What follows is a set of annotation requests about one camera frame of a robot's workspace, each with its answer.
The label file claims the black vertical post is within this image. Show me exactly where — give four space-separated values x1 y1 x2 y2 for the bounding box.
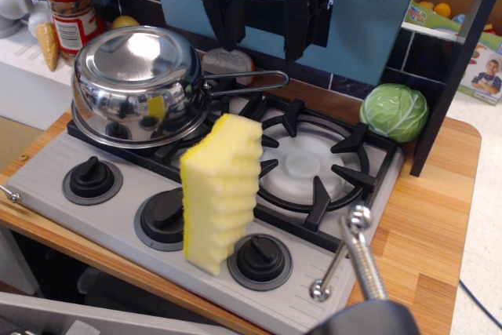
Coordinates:
410 0 497 177

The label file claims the yellow sponge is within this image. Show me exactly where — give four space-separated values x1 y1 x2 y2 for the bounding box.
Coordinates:
180 114 263 276

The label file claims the toy box with boy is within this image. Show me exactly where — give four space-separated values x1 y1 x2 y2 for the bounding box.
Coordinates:
405 2 501 106

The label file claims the black burner grate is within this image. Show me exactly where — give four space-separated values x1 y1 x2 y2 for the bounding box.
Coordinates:
198 93 398 253
67 79 263 182

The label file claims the toy ice cream cone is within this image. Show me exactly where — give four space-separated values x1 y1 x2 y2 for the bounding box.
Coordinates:
35 23 60 71

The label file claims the blue plastic bin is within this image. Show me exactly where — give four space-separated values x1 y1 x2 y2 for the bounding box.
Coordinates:
161 0 412 85

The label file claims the orange toy fruit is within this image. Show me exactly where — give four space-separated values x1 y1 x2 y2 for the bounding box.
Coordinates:
433 2 452 19

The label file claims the black stove knob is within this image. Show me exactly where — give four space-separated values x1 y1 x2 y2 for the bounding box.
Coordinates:
62 156 123 206
134 188 184 252
227 234 293 292

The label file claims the green toy cabbage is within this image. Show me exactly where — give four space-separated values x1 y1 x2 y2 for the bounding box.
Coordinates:
359 83 429 143

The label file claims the yellow toy lemon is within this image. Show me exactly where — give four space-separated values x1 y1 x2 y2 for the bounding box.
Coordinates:
111 16 140 30

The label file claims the red lid spice jar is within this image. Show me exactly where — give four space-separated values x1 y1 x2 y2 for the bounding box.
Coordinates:
47 0 106 64

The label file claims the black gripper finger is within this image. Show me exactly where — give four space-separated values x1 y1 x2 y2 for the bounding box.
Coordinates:
202 0 246 51
284 0 316 61

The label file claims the black right burner grate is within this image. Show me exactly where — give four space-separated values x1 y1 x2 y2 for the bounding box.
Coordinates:
198 93 398 253

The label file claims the black left stove knob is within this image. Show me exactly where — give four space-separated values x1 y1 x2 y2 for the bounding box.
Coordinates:
62 156 123 206

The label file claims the grey toy bread slice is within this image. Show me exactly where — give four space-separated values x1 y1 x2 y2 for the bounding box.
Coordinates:
202 48 255 74

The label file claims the grey toy faucet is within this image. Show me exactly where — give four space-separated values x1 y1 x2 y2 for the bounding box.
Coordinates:
1 0 34 39

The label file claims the black left burner grate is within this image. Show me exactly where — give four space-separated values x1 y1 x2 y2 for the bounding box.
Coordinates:
67 79 263 182

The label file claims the black middle stove knob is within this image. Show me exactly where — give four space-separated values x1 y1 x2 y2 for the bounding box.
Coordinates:
134 188 184 252

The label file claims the stainless steel pot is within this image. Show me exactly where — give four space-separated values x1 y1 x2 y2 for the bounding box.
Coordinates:
70 24 290 150

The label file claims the black right stove knob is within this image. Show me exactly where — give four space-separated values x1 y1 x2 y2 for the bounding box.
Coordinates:
227 234 293 292

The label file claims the grey toy stove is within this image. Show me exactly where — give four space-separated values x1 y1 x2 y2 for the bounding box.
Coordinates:
7 95 404 334

